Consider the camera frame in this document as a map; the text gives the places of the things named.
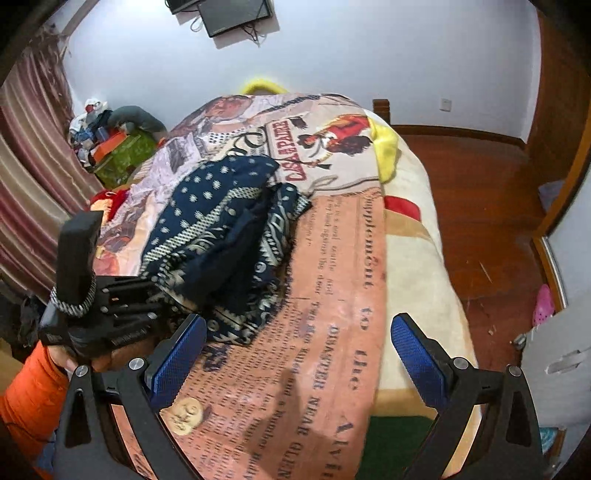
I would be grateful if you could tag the cream and yellow plush blanket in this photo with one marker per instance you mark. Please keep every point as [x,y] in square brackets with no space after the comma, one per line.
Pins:
[415,277]

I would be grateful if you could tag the small black wall device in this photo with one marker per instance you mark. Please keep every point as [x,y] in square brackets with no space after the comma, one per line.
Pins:
[182,4]

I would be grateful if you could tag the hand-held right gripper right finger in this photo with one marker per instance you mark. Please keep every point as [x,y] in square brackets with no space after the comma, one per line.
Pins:
[415,362]

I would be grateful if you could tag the dark cloth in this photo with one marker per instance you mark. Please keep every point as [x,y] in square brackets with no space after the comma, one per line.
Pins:
[30,321]

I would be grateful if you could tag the wooden door frame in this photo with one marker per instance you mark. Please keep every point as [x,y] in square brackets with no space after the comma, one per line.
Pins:
[554,258]

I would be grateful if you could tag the grey plush item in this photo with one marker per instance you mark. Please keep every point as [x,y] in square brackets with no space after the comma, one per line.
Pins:
[138,117]

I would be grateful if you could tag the navy patterned garment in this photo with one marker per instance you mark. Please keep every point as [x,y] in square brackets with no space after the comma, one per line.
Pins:
[221,240]

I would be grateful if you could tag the red cloth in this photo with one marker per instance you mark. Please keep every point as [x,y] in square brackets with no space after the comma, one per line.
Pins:
[108,198]

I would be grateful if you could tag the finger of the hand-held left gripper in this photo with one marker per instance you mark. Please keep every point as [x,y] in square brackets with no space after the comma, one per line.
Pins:
[136,322]
[127,291]

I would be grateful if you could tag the pale purple item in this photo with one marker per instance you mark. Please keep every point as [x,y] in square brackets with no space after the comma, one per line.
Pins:
[550,194]

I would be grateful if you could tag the pink slipper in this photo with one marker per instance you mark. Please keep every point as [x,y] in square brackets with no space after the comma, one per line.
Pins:
[543,305]

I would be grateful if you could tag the striped curtain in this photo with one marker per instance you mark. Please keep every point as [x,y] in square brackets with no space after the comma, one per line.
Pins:
[32,175]

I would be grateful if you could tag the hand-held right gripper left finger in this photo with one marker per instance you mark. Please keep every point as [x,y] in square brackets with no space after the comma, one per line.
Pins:
[180,357]

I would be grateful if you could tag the black wall television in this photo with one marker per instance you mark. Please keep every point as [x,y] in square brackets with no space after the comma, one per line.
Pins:
[235,14]

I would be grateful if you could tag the white cabinet door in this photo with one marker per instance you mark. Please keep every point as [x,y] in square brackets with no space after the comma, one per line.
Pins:
[561,369]

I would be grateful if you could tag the printed blanket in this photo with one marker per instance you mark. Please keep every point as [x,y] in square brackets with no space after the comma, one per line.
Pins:
[323,286]

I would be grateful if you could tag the white wall socket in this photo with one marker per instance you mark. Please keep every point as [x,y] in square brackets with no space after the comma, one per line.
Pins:
[445,104]

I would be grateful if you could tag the person's left hand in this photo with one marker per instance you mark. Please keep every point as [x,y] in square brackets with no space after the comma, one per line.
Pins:
[62,359]

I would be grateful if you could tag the pile of white blue clothes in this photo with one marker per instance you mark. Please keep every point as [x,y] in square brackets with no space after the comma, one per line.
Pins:
[90,122]

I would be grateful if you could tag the green bag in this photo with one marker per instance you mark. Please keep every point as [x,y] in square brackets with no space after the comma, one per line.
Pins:
[124,159]

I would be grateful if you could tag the teal patterned item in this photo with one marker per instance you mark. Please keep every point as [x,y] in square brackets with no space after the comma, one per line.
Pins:
[550,438]

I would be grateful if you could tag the wooden bedpost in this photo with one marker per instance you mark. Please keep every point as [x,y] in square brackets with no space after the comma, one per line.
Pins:
[382,110]

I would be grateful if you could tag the orange box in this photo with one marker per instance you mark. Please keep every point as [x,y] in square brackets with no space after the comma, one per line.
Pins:
[107,146]

